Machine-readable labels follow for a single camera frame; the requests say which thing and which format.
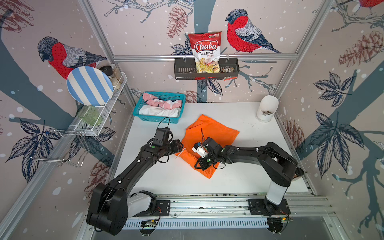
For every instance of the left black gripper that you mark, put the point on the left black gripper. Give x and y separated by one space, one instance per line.
177 146

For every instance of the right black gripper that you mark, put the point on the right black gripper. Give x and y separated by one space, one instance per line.
202 166

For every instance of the orange garment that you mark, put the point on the orange garment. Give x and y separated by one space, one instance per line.
205 127

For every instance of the white shorts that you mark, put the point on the white shorts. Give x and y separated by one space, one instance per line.
159 112

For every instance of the pink patterned garment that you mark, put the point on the pink patterned garment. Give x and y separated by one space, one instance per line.
154 101

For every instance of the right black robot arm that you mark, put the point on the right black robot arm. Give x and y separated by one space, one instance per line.
280 166

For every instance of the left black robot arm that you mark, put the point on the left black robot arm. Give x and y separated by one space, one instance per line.
112 204

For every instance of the teal plastic basket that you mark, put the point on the teal plastic basket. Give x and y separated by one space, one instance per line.
163 96

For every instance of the white ceramic holder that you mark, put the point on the white ceramic holder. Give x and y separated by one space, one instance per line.
267 108

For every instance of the green glass cup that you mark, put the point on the green glass cup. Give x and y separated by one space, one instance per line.
90 115

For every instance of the clear spice jar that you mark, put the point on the clear spice jar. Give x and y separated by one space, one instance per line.
118 75

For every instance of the dark lid spice jar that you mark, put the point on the dark lid spice jar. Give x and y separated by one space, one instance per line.
108 70

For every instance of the blue striped plate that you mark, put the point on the blue striped plate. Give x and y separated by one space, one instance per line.
90 86

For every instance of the red Chuba chips bag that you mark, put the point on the red Chuba chips bag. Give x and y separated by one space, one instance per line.
206 49

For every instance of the aluminium mounting rail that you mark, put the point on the aluminium mounting rail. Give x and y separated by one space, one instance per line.
215 206

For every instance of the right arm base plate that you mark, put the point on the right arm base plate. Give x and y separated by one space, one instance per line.
263 207

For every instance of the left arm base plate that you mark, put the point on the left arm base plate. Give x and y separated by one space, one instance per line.
161 209

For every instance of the black wall shelf basket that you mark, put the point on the black wall shelf basket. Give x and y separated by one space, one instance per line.
188 69

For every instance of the white wire wall rack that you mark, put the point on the white wire wall rack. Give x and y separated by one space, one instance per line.
73 145

